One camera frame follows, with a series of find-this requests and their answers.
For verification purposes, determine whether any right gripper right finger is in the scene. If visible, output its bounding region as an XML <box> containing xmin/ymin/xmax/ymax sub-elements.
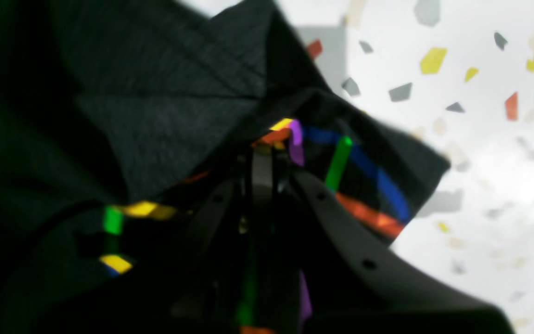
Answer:
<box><xmin>273</xmin><ymin>163</ymin><xmax>513</xmax><ymax>334</ymax></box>

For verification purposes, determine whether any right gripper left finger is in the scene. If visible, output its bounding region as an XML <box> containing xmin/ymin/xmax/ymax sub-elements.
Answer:
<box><xmin>40</xmin><ymin>148</ymin><xmax>274</xmax><ymax>334</ymax></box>

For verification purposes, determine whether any black T-shirt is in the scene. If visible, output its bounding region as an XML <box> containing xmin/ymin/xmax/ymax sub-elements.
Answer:
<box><xmin>0</xmin><ymin>0</ymin><xmax>451</xmax><ymax>334</ymax></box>

